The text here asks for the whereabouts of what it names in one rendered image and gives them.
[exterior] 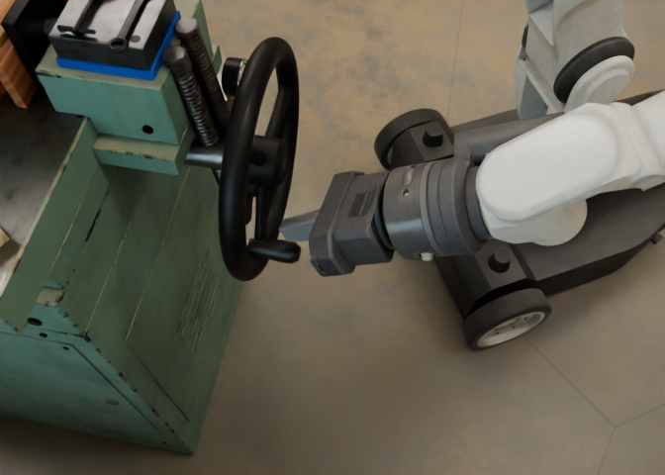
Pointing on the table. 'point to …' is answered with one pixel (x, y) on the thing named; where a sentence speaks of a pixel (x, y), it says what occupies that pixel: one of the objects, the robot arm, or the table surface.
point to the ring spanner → (131, 18)
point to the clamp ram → (34, 20)
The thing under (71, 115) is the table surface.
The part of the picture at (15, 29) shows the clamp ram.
